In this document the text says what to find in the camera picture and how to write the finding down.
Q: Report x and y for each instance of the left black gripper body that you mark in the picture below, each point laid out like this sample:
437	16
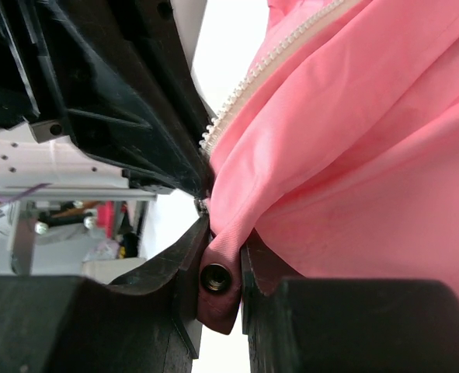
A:
114	78

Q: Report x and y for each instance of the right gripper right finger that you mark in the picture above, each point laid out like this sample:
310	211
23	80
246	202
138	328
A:
299	324

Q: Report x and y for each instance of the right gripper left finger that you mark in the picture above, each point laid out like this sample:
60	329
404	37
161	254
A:
143	321

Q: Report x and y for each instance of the pink hooded zip jacket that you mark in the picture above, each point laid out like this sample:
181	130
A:
341	147

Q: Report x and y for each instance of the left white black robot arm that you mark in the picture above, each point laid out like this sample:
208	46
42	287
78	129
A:
26	162

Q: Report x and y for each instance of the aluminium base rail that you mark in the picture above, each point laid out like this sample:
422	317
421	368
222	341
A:
67	194

